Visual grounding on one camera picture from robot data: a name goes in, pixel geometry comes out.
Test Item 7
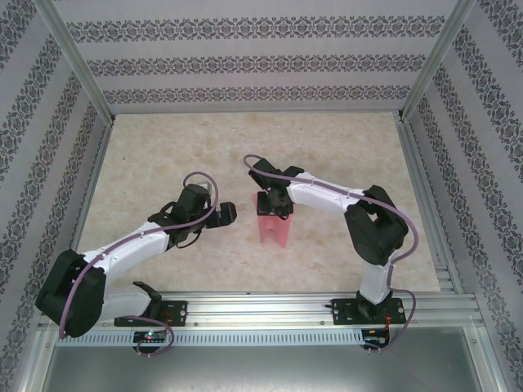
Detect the pink paper sheet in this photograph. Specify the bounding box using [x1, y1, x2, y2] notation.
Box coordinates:
[253, 191, 296, 250]

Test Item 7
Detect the grey metal panel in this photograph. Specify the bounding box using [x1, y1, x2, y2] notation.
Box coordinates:
[40, 345, 491, 392]

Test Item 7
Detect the aluminium table side rail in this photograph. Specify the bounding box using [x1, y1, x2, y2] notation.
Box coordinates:
[56, 116, 118, 295]
[395, 116, 481, 295]

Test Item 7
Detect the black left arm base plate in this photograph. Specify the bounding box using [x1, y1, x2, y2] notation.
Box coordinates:
[114, 300, 189, 327]

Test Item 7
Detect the aluminium mounting rail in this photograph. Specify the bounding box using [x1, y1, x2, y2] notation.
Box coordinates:
[38, 290, 480, 328]

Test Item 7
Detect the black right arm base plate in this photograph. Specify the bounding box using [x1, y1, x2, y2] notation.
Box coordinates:
[331, 297, 409, 327]

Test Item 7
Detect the slotted metal cable duct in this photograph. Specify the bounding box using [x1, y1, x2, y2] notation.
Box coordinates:
[55, 328, 365, 346]

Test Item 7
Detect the aluminium frame post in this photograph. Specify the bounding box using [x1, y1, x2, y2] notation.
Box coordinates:
[35, 0, 116, 123]
[398, 0, 480, 123]

